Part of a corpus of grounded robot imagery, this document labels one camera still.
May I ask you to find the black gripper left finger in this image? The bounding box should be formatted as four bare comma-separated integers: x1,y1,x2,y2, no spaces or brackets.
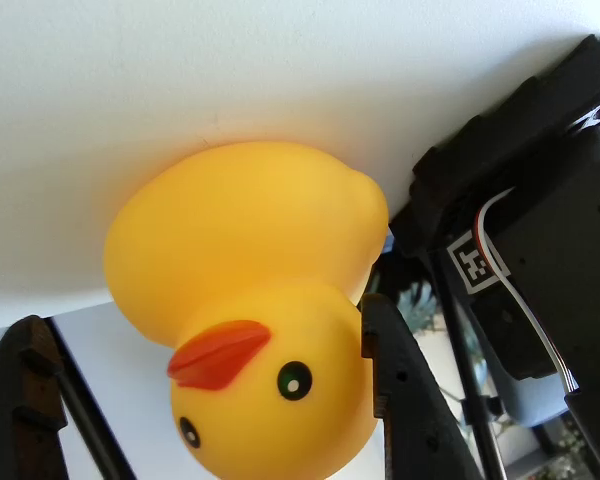
0,315,69,480

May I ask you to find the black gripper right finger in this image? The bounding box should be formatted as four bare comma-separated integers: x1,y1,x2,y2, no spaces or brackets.
361,293,482,480

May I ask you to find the yellow rubber duck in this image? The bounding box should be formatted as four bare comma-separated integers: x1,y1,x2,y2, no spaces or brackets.
102,141,390,477

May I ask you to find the thin black rod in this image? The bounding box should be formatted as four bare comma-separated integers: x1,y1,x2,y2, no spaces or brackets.
429,247,506,480
47,317,136,480

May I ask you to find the green plant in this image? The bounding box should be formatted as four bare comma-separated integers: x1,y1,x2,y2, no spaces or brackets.
397,269,441,336

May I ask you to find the pale blue rounded object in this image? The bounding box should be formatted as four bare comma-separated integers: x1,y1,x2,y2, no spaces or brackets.
494,367,571,429

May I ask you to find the red white servo wire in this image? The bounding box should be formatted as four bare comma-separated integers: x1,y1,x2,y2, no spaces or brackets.
472,187,581,394

